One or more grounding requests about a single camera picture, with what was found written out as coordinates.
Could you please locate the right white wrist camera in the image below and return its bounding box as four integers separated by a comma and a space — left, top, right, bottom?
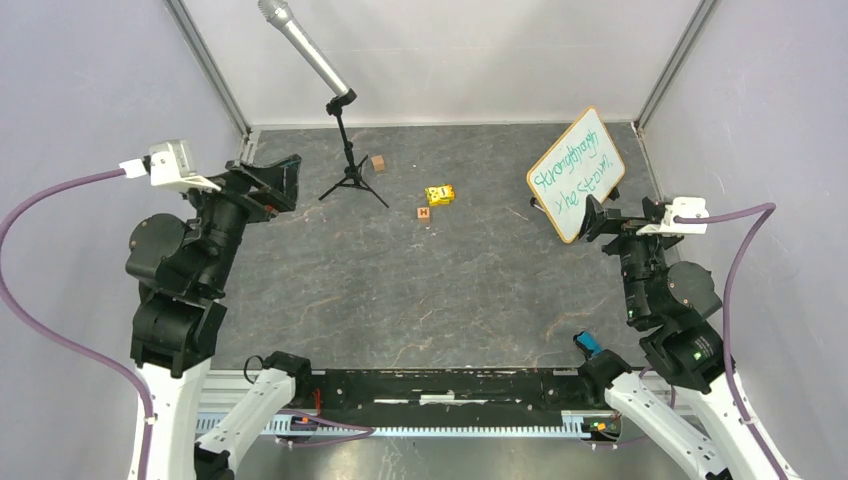
637, 196, 709, 236

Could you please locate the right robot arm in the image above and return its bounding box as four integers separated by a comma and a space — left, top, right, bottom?
577, 196, 796, 479

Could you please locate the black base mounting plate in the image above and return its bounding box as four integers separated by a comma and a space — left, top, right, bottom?
289, 368, 615, 431

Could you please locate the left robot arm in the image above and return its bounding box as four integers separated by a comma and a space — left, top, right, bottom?
126, 155, 314, 479

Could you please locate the yellow framed whiteboard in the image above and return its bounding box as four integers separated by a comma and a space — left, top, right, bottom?
525, 106, 626, 244

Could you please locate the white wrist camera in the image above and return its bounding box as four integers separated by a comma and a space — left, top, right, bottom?
637, 196, 709, 236
119, 140, 221, 193

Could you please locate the blue whiteboard eraser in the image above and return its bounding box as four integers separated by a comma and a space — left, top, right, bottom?
573, 331, 603, 359

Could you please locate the yellow owl puzzle block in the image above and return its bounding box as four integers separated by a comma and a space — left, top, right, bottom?
425, 184, 456, 207

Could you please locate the wooden letter H block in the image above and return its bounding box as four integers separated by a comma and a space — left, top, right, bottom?
416, 207, 431, 224

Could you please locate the silver microphone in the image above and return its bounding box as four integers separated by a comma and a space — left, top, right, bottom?
257, 0, 357, 104

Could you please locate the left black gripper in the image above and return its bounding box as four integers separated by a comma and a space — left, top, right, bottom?
184, 152, 304, 290

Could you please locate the black tripod mic stand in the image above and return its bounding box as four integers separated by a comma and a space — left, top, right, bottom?
318, 89, 389, 208

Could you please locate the plain wooden cube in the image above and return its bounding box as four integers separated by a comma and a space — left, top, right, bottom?
370, 155, 386, 173

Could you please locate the aluminium slotted rail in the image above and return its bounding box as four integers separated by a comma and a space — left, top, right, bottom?
195, 370, 677, 440

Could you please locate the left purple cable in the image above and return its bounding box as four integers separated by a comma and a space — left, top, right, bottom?
0, 168, 157, 480

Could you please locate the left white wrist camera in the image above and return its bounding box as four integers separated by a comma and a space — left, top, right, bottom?
119, 140, 221, 193

